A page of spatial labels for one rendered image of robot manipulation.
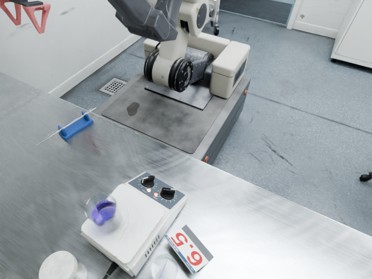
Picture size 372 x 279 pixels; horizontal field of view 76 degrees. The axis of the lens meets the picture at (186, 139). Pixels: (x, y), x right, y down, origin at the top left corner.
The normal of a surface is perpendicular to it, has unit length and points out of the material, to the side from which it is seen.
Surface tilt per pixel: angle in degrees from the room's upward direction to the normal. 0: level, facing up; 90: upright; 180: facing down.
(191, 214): 0
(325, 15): 90
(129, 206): 0
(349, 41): 90
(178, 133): 0
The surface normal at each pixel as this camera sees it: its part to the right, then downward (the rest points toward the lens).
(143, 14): 0.78, 0.40
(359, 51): -0.47, 0.67
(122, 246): 0.02, -0.64
